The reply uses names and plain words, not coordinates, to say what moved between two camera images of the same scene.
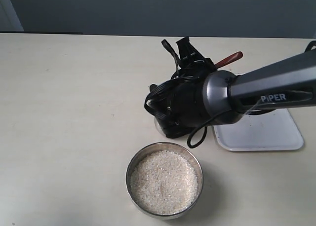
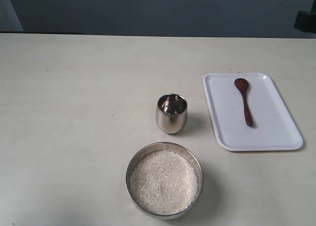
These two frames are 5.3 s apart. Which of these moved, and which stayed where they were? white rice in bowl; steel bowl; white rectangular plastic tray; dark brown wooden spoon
Moved: dark brown wooden spoon
Stayed: steel bowl; white rice in bowl; white rectangular plastic tray
